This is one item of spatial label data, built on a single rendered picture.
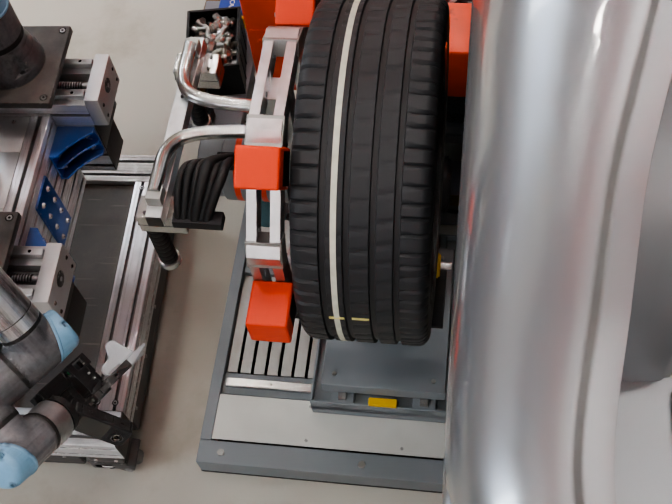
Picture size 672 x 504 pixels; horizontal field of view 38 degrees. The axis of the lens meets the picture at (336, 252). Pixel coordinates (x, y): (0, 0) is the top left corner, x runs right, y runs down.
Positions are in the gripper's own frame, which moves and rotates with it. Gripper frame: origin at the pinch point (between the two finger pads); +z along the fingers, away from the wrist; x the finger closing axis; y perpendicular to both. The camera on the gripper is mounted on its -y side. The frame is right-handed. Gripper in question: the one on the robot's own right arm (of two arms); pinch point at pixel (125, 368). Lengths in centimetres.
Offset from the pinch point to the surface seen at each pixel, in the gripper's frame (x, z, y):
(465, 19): -64, 94, 3
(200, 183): -34.3, 8.0, 13.8
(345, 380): 7, 58, -39
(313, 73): -61, 14, 13
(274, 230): -38.5, 7.9, -0.8
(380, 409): 7, 61, -51
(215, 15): -17, 97, 49
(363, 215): -54, 6, -9
